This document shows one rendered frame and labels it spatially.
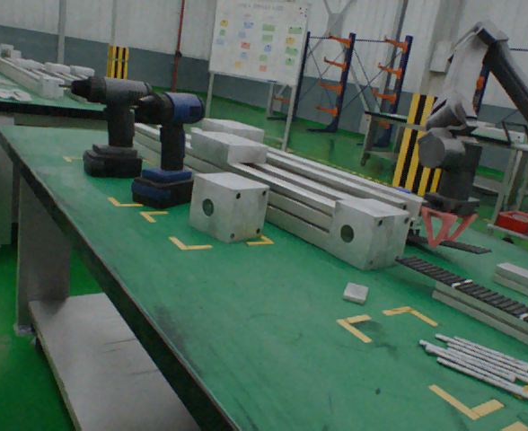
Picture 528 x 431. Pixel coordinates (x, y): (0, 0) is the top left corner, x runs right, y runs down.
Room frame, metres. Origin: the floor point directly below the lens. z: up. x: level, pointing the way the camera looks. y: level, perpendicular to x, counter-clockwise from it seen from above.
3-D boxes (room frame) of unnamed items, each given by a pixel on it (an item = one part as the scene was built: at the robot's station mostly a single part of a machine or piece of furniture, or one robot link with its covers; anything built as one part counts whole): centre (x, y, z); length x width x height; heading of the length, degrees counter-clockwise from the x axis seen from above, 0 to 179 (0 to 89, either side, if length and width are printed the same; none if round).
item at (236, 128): (1.49, 0.13, 0.87); 0.16 x 0.11 x 0.07; 41
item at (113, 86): (1.13, 0.39, 0.89); 0.20 x 0.08 x 0.22; 125
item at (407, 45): (11.49, -0.99, 1.10); 3.30 x 0.90 x 2.20; 37
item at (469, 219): (0.95, -0.36, 0.84); 0.07 x 0.07 x 0.09; 41
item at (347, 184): (1.30, -0.03, 0.82); 0.80 x 0.10 x 0.09; 41
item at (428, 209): (0.93, -0.34, 0.84); 0.07 x 0.07 x 0.09; 41
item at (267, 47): (6.95, 0.46, 0.97); 1.51 x 0.50 x 1.95; 57
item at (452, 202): (0.94, -0.35, 0.92); 0.10 x 0.07 x 0.07; 131
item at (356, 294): (0.67, -0.15, 0.78); 0.05 x 0.03 x 0.01; 165
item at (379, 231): (0.85, -0.19, 0.83); 0.12 x 0.09 x 0.10; 131
